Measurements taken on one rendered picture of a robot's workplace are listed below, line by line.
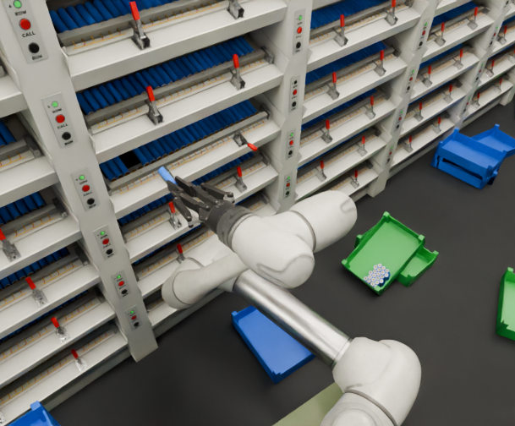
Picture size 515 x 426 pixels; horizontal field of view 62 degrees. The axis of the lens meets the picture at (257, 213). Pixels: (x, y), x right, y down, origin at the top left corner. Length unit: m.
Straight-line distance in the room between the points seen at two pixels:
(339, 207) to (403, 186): 1.58
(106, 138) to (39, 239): 0.30
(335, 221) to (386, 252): 1.11
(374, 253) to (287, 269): 1.24
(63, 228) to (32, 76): 0.41
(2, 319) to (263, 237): 0.79
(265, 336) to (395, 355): 0.65
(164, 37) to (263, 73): 0.36
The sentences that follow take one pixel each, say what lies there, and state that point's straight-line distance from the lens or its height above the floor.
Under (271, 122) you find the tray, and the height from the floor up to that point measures 0.75.
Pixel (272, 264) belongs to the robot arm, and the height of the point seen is 0.93.
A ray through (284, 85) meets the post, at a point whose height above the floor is 0.89.
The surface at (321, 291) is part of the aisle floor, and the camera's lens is 1.90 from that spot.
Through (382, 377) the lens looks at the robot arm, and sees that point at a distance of 1.23.
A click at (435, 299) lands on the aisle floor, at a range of 2.01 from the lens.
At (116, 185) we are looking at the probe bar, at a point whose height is 0.78.
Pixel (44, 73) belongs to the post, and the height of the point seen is 1.15.
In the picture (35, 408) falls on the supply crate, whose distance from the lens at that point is 1.26.
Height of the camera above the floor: 1.55
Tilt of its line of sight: 45 degrees down
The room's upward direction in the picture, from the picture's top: straight up
